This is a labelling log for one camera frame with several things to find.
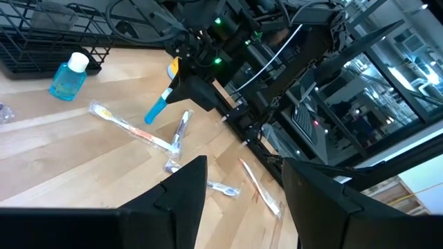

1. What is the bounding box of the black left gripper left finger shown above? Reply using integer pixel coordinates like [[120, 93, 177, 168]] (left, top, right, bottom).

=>
[[114, 155, 208, 249]]

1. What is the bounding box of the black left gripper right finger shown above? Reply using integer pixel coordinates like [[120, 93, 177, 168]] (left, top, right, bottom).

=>
[[282, 157, 416, 249]]

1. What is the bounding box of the clear plastic cup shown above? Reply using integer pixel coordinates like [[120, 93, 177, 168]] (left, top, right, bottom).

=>
[[30, 2, 80, 32]]

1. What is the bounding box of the yellow orange toothbrush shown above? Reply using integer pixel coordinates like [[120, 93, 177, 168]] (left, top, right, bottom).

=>
[[88, 100, 176, 152]]

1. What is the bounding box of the black wire rack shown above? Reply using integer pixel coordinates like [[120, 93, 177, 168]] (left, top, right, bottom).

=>
[[0, 0, 115, 80]]

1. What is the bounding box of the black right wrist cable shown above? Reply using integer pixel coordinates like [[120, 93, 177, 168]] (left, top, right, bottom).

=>
[[105, 0, 190, 45]]

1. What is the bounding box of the toothbrush in clear wrapper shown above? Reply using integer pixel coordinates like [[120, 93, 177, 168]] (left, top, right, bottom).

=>
[[0, 102, 15, 126]]

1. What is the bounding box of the white cable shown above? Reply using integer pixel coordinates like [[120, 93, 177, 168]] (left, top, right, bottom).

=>
[[230, 23, 305, 97]]

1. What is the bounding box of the orange white toothbrush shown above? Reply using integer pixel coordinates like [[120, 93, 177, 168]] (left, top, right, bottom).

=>
[[238, 157, 284, 219]]

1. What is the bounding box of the blue white toothpaste tube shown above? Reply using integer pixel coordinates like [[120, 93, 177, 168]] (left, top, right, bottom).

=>
[[144, 57, 183, 125]]

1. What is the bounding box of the blue mouthwash bottle white cap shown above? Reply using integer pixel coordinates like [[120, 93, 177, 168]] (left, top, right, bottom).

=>
[[48, 52, 90, 102]]

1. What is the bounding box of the purple white toothbrush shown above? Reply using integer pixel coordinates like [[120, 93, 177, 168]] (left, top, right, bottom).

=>
[[168, 109, 195, 158]]

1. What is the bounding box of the yellow cable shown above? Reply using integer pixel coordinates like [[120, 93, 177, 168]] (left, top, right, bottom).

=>
[[387, 182, 443, 208]]

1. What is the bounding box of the blue white wrapped toothbrush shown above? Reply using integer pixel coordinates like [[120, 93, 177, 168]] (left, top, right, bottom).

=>
[[163, 158, 242, 199]]

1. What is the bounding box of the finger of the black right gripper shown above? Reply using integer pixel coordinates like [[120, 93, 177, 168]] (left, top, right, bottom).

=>
[[165, 57, 191, 104], [186, 74, 219, 112]]

